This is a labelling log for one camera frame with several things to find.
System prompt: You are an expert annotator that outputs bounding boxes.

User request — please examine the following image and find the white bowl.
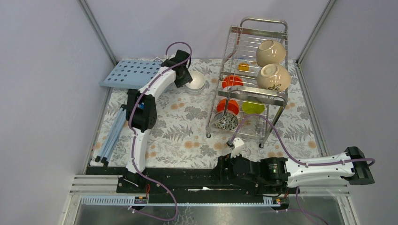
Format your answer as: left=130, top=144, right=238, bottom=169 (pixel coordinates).
left=185, top=71, right=205, bottom=90
left=184, top=81, right=206, bottom=95

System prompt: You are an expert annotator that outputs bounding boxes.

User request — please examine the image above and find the stainless steel dish rack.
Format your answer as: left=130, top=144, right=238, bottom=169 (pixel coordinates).
left=206, top=16, right=288, bottom=138

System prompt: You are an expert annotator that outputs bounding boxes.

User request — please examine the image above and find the beige bowl with flower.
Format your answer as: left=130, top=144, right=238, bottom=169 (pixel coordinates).
left=257, top=64, right=291, bottom=91

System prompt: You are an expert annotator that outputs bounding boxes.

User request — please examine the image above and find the white bowl front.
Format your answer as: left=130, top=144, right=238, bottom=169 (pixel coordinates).
left=184, top=81, right=206, bottom=95

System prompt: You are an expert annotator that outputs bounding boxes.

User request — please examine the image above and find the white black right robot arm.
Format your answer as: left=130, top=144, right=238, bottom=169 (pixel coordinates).
left=212, top=146, right=375, bottom=193

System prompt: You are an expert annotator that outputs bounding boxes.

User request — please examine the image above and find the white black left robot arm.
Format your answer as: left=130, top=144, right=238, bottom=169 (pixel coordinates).
left=125, top=50, right=192, bottom=174

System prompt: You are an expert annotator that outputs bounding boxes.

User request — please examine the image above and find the orange bowl lower rear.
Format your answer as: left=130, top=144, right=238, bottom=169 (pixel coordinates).
left=222, top=75, right=244, bottom=89

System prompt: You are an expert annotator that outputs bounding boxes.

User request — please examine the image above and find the orange bowl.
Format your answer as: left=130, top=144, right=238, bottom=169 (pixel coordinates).
left=222, top=75, right=244, bottom=89
left=216, top=98, right=240, bottom=115

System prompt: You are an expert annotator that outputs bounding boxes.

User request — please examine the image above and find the leopard pattern bowl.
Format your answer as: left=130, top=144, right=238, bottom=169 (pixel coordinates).
left=215, top=112, right=239, bottom=130

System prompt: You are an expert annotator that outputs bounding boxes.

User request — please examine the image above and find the blue perforated tray stand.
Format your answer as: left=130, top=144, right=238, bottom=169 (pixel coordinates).
left=90, top=60, right=162, bottom=167

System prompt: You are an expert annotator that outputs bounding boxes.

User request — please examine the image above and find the orange bowl lower front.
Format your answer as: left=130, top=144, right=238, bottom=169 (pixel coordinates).
left=216, top=98, right=240, bottom=115

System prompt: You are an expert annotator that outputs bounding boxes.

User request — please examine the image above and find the floral table mat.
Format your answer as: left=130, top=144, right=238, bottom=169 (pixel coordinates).
left=90, top=59, right=321, bottom=171

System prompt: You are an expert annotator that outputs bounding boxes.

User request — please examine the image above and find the small yellow cup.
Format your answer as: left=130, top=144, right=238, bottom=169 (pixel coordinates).
left=237, top=63, right=250, bottom=72

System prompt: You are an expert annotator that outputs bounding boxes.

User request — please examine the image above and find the lime green bowl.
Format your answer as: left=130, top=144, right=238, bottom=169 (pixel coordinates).
left=241, top=101, right=266, bottom=114

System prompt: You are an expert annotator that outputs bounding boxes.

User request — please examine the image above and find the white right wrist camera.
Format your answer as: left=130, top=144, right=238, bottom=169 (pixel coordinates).
left=227, top=137, right=245, bottom=158

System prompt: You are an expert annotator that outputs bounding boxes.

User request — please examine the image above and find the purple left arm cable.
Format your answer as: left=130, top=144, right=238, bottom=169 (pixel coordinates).
left=127, top=41, right=193, bottom=222

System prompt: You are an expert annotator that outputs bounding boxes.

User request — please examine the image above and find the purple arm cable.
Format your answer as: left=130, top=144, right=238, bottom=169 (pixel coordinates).
left=230, top=113, right=376, bottom=225
left=127, top=41, right=193, bottom=222

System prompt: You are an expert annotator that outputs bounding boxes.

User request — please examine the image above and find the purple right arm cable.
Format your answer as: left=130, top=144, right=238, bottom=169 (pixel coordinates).
left=230, top=113, right=376, bottom=225

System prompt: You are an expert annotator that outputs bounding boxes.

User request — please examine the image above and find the white slotted cable duct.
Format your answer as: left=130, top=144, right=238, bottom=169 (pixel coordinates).
left=81, top=195, right=282, bottom=209

